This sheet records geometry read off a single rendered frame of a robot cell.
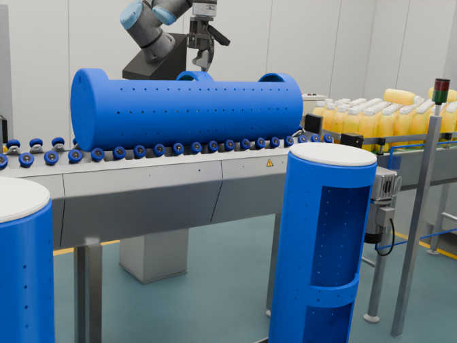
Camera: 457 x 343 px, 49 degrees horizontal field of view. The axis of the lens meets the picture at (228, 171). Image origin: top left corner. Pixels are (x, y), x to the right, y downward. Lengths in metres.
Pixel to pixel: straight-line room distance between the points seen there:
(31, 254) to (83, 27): 3.76
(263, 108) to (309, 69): 4.43
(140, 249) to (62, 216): 1.17
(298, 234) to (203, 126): 0.53
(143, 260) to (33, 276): 1.81
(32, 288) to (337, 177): 0.90
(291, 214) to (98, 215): 0.66
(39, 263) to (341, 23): 6.00
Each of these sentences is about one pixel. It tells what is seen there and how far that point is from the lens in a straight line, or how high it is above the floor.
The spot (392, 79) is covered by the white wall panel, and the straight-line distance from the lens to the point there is 7.01.
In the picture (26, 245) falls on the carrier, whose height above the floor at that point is 0.97.
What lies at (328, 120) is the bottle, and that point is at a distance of 2.41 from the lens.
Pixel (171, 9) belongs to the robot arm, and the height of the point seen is 1.45.
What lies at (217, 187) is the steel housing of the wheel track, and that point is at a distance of 1.94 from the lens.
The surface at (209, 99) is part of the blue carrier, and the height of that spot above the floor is 1.15.
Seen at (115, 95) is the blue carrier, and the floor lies 1.16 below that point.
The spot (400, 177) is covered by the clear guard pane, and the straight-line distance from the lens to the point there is 2.45.
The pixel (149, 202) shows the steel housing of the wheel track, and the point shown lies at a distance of 1.83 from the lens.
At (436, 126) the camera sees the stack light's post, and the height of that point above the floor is 1.06.
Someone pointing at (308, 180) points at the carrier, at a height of 0.97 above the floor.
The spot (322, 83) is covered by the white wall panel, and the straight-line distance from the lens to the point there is 6.59.
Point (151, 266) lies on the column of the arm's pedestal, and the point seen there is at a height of 0.10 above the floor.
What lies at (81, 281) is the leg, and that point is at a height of 0.43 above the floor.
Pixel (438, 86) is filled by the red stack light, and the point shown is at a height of 1.23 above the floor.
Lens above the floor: 1.38
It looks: 15 degrees down
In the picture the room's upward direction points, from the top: 4 degrees clockwise
